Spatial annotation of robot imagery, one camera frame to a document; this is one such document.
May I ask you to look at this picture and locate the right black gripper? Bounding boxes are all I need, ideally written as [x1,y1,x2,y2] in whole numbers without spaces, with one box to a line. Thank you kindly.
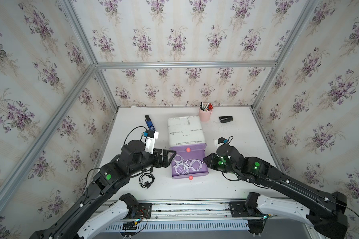
[200,153,239,177]

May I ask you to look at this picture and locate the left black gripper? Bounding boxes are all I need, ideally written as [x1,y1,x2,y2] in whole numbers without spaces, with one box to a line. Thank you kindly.
[128,148,178,177]

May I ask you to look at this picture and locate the white earphones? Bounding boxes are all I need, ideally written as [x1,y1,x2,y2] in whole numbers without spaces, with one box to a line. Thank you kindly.
[173,155,189,176]
[189,159,204,172]

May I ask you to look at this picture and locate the purple top drawer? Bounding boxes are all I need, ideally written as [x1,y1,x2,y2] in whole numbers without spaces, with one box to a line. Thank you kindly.
[170,143,207,153]

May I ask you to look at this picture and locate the purple drawer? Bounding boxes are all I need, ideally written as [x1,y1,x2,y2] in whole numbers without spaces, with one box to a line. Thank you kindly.
[171,148,209,179]
[170,143,207,153]

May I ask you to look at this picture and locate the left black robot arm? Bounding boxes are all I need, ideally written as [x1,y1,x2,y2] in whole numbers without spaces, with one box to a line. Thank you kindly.
[31,140,177,239]

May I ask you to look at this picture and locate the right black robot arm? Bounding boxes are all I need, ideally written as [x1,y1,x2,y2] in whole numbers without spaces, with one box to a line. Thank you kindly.
[203,144,348,239]

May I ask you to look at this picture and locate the black earphones lower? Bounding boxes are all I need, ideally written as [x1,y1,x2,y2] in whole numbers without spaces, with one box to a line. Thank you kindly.
[139,173,155,189]

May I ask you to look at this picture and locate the white drawer cabinet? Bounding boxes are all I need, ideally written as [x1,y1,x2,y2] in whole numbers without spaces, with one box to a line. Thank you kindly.
[167,116,206,147]

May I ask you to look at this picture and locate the black stapler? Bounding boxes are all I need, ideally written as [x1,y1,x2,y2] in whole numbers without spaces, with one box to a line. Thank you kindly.
[218,116,233,123]

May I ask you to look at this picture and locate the pink pen holder cup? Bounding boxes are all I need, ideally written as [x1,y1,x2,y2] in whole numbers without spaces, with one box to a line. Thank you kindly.
[198,102,213,122]

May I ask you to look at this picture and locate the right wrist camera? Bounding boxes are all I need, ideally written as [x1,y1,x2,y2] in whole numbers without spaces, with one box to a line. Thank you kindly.
[214,137,229,147]

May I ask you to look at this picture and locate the aluminium mounting rail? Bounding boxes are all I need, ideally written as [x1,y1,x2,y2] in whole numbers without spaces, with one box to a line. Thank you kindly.
[66,199,315,223]

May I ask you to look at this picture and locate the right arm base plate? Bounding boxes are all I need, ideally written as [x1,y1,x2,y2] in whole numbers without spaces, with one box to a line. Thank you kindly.
[226,200,273,218]

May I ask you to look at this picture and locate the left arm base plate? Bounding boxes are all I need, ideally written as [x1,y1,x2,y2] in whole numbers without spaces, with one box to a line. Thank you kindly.
[124,203,153,220]

